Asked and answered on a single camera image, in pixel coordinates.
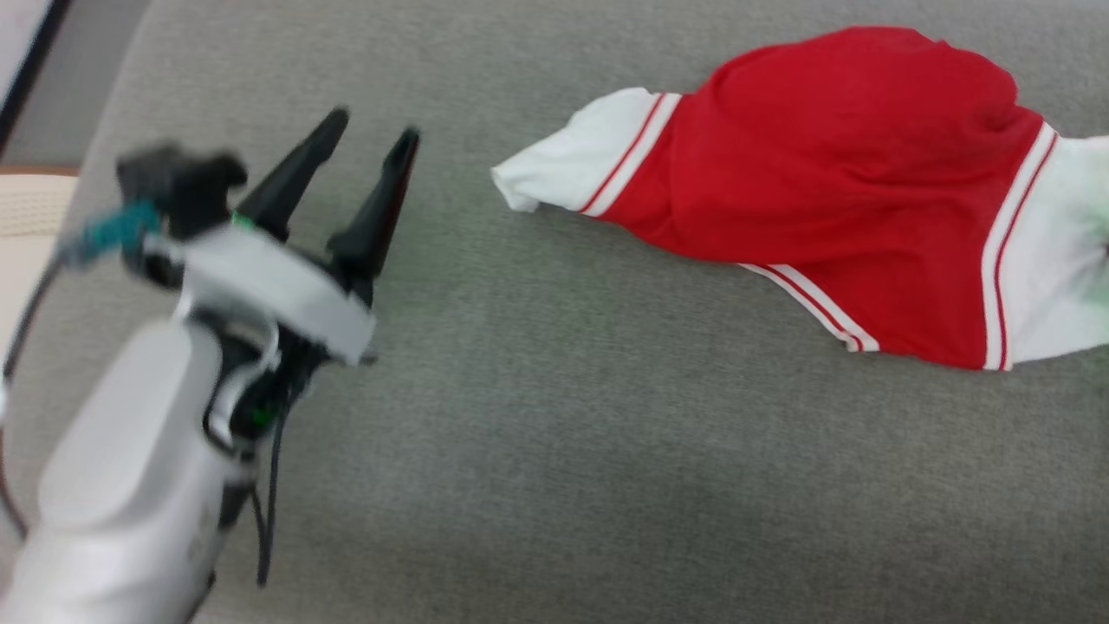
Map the white board with black edge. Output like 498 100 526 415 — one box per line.
0 0 72 157

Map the grey-green fabric sofa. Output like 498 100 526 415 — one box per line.
0 0 1109 624

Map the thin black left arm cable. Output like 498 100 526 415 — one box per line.
250 390 291 588

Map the beige cushion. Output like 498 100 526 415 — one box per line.
0 173 81 352

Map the left camera cable teal plug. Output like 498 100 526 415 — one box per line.
0 201 164 540

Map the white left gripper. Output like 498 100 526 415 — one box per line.
143 107 422 439

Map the red and white shirt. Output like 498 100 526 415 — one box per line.
490 26 1109 373

